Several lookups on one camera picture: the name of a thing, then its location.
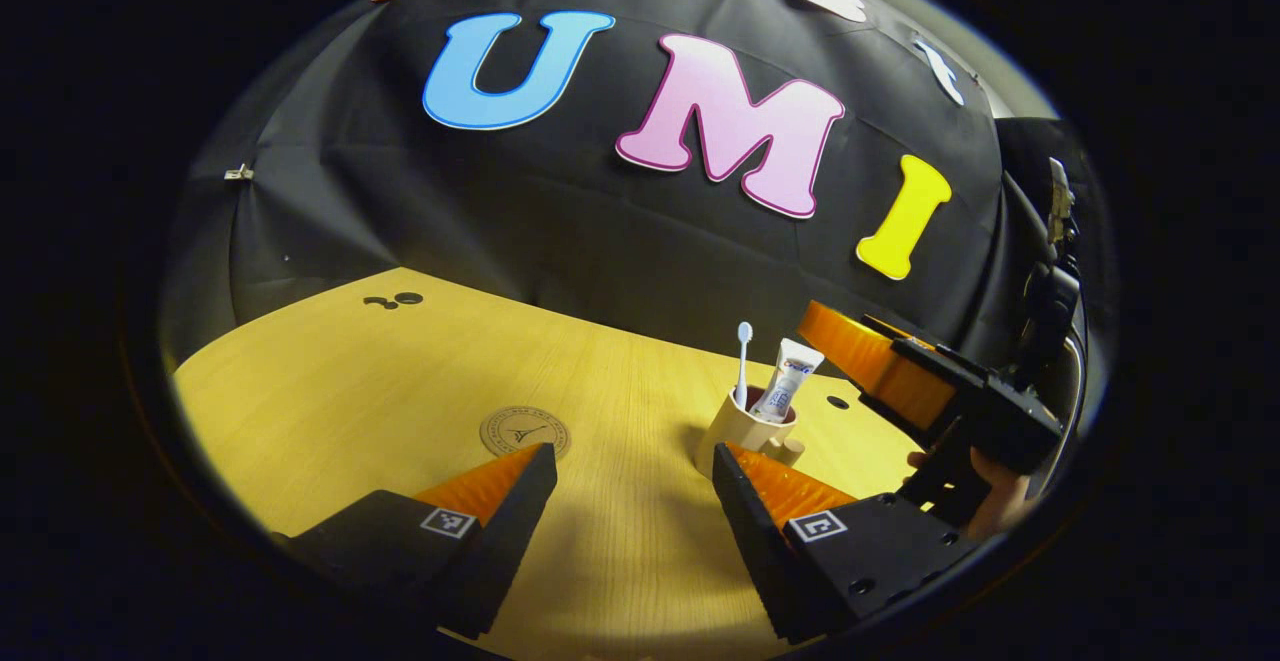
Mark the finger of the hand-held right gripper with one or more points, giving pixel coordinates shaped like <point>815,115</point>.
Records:
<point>880,366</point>

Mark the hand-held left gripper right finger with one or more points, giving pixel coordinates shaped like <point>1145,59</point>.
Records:
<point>760,561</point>

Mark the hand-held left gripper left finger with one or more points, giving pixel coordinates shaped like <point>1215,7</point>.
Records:
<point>500,551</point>

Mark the white toothpaste tube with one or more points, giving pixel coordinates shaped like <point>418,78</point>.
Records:
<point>790,376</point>

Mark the round brown coaster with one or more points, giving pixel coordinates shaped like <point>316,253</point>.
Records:
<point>520,433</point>

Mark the beige cup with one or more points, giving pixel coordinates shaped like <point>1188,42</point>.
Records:
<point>735,431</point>

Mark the white toothbrush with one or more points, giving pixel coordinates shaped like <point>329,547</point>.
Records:
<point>742,361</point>

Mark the wooden desktop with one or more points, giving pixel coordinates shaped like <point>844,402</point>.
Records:
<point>350,381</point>

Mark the black backdrop cloth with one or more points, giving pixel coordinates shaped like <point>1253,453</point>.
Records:
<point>400,201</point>

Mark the white cloth clip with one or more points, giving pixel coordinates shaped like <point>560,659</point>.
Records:
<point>238,173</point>

